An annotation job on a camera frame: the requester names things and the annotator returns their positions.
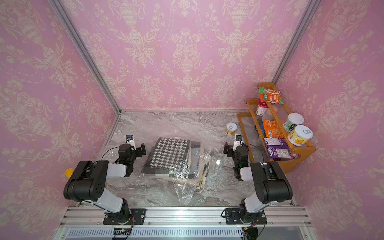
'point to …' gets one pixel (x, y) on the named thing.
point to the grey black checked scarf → (195, 149)
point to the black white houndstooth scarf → (170, 157)
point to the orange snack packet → (272, 129)
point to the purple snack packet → (278, 148)
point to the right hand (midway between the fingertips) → (235, 141)
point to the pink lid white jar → (262, 108)
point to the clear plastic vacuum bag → (187, 194)
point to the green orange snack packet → (271, 95)
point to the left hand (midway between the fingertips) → (136, 144)
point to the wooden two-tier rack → (252, 128)
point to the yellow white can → (300, 135)
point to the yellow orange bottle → (68, 172)
